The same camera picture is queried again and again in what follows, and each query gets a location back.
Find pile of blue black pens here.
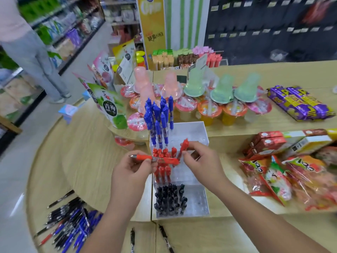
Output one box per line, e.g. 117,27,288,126
33,189,104,253

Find person's right hand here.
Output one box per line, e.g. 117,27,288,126
181,141,230,197

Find white green striped banner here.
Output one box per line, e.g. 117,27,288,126
164,0,211,50

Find green jelly cup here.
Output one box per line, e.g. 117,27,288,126
183,68,207,98
210,74,236,104
233,72,263,103

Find person's left hand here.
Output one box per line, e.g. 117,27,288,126
109,150,158,216

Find green jelly pouch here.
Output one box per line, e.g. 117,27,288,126
87,83,129,129

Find red click pen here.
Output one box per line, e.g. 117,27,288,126
177,138,190,161
129,154,180,166

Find pile of colourful snack bags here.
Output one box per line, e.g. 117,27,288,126
238,146,337,211

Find row of tan candy sticks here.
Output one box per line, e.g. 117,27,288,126
152,55,175,71

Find red lid pink jelly cup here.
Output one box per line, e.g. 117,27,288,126
114,136,135,150

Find cluster of black pens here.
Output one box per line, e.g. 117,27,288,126
154,183,188,216

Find row of white candy packets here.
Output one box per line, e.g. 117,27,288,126
160,64,195,71

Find wooden round tier stand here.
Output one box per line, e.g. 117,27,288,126
106,97,152,152

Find light wooden board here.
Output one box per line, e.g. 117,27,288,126
0,116,23,135

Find cluster of red pens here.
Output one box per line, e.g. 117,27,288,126
152,147,178,183

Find pile of pink candies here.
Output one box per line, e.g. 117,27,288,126
192,46,214,54

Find background store shelf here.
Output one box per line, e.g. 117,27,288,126
0,0,106,156

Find purple candy packets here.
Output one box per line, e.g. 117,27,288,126
267,85,336,122

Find black pegboard display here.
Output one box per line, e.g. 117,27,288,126
204,0,337,66

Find clear cup with red lid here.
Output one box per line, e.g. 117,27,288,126
127,112,148,140

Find red jelly pouch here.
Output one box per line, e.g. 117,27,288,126
87,63,108,89

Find jelly cup display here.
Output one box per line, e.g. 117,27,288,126
120,83,273,126

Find person's left forearm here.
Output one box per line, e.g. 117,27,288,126
80,205,138,253

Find red hanging snack bag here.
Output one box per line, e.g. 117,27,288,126
301,0,336,25

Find yellow white jelly pouch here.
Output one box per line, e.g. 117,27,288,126
112,39,137,65

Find pile of brown candies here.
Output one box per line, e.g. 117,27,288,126
178,54,200,65

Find white card sign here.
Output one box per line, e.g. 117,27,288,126
115,56,135,85
187,54,209,77

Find cluster of blue pens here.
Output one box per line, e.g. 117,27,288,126
143,96,175,149

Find row of red candy sticks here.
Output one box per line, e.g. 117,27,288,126
199,52,223,67

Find yellow banner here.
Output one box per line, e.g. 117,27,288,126
137,0,167,70

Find rear store shelf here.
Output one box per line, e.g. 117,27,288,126
100,0,144,53

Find purple jelly pouch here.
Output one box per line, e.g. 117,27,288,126
73,73,102,113

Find clear tiered pen holder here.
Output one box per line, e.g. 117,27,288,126
148,121,210,219

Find pink white jelly pouch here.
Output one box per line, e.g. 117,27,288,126
92,51,115,82

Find pile of green candies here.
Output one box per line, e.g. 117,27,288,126
152,48,193,57

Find small clear plastic cup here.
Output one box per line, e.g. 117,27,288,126
270,49,289,62

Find person's right forearm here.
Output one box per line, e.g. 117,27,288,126
210,181,330,253

